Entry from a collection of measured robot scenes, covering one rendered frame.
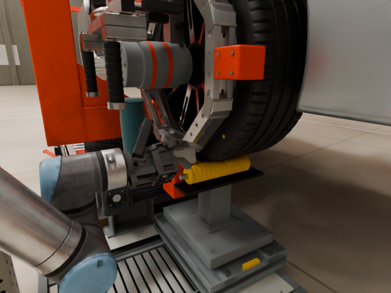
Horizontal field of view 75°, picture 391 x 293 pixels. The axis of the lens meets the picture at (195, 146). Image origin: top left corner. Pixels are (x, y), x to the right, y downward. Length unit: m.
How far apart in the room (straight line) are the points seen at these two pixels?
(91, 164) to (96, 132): 0.71
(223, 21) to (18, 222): 0.54
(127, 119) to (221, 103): 0.39
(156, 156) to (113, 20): 0.30
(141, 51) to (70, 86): 0.52
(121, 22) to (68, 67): 0.63
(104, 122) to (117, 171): 0.71
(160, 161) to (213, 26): 0.33
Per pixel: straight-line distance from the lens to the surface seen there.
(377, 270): 1.46
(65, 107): 1.22
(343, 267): 1.40
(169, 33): 0.85
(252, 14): 0.66
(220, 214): 1.07
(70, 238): 0.46
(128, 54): 0.75
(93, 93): 0.94
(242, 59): 0.55
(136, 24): 0.63
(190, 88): 0.93
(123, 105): 0.62
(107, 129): 1.26
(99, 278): 0.49
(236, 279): 0.99
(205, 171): 0.82
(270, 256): 1.07
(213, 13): 0.63
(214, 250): 0.97
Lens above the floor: 0.83
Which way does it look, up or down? 17 degrees down
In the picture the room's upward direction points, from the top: straight up
